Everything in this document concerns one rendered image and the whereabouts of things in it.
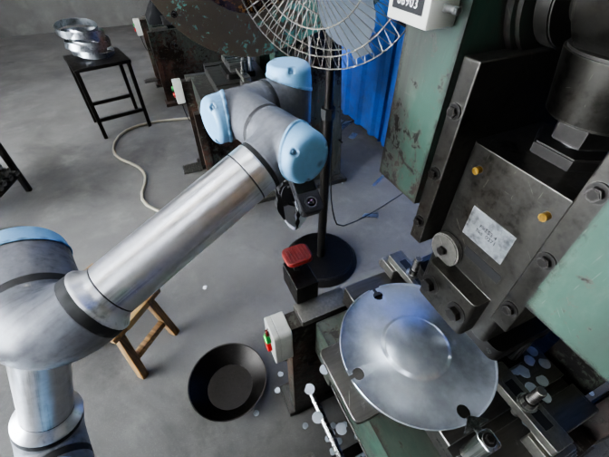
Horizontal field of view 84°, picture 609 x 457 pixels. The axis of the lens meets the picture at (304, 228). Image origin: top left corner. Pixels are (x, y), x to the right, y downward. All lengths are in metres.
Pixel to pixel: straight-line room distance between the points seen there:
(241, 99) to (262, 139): 0.10
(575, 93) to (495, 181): 0.12
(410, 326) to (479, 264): 0.23
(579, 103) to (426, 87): 0.16
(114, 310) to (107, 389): 1.23
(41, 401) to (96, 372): 0.97
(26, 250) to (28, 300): 0.10
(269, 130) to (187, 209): 0.15
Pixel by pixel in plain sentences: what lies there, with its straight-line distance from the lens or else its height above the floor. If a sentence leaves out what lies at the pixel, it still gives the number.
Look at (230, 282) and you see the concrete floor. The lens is 1.78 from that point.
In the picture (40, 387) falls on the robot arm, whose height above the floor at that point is 0.82.
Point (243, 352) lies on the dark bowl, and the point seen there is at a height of 0.05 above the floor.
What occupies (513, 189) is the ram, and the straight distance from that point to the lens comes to 0.48.
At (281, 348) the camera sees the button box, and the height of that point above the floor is 0.57.
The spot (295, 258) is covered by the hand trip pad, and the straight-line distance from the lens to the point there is 0.84.
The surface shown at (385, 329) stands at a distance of 0.71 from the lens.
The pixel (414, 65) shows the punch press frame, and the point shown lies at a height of 1.24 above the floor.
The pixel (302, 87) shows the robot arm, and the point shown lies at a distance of 0.59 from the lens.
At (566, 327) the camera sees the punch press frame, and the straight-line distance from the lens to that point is 0.45.
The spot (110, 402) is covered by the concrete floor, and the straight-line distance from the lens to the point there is 1.65.
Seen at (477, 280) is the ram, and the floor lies 0.98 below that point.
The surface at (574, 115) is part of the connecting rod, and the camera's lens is 0.47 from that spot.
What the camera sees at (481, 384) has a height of 0.78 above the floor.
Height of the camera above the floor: 1.39
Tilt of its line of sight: 44 degrees down
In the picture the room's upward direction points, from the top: straight up
